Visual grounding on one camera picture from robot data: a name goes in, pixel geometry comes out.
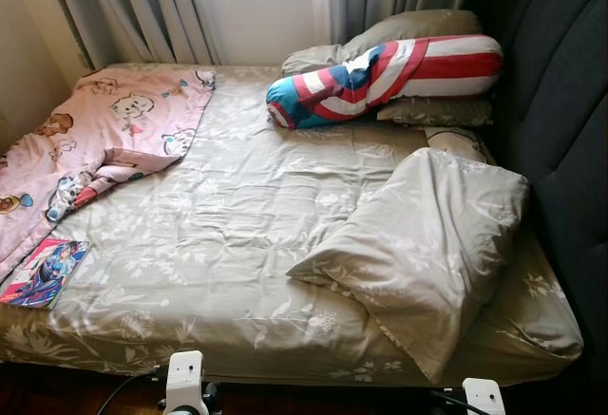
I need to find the colourful manga book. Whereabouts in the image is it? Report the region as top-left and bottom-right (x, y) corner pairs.
(0, 237), (91, 310)

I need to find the bed with grey floral cover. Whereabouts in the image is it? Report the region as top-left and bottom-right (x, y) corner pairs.
(0, 62), (585, 387)

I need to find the large grey floral pillow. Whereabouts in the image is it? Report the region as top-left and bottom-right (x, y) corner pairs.
(287, 147), (529, 386)

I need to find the small cream floral pillow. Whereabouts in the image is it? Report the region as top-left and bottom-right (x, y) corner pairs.
(423, 126), (495, 164)

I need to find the pink cartoon print blanket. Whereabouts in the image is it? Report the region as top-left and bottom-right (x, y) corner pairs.
(0, 66), (218, 283)

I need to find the dark padded headboard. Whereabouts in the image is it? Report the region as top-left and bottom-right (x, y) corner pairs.
(465, 0), (608, 415)

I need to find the red white blue shield bolster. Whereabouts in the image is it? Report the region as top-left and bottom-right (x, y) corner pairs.
(266, 35), (504, 131)

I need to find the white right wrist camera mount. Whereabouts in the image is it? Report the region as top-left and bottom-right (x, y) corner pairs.
(463, 378), (506, 415)

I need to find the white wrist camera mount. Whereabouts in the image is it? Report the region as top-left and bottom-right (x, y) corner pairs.
(463, 378), (506, 415)
(163, 350), (208, 415)

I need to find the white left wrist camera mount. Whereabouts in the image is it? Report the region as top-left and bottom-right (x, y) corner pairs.
(163, 350), (208, 415)

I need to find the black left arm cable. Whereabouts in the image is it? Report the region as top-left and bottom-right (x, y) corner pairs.
(95, 368), (167, 415)

